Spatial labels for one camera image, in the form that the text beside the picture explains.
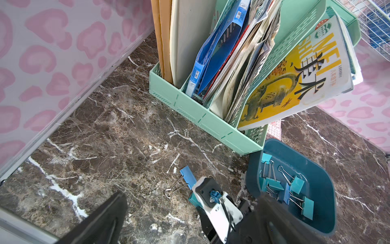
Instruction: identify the dark teal storage box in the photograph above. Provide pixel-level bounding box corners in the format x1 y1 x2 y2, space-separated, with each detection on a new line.
246 139 336 236

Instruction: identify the white mesh side basket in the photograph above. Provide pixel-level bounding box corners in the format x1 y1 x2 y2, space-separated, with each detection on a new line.
340 0 390 60

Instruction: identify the teal binder clip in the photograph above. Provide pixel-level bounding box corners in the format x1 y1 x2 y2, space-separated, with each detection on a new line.
188 193 203 208
261 153 273 178
278 165 305 194
266 160 284 200
289 194 314 220

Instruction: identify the green file organizer rack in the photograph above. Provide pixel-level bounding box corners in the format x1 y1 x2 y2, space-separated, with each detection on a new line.
149 1 362 155

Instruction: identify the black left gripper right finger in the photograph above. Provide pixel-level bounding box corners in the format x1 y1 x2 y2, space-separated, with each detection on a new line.
237 194 325 244

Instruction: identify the blue file folder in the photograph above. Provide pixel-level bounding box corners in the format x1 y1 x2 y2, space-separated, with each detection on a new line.
185 0 251 97

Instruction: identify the blue binder clip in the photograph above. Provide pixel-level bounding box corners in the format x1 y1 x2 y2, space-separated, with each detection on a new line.
283 183 290 205
164 166 197 199

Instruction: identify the white papers stack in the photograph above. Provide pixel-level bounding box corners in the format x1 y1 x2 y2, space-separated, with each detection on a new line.
204 1 282 122

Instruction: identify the yellow cover magazine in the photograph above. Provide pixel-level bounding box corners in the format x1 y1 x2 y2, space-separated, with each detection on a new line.
237 13 363 131

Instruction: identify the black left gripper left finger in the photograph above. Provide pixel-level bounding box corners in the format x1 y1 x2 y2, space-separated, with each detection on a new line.
57 191 128 244

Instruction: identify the brown cardboard folder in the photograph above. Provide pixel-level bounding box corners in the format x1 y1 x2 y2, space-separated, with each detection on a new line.
151 0 173 84

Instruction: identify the pink calculator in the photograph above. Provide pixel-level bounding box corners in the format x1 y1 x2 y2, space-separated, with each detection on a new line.
266 120 282 140

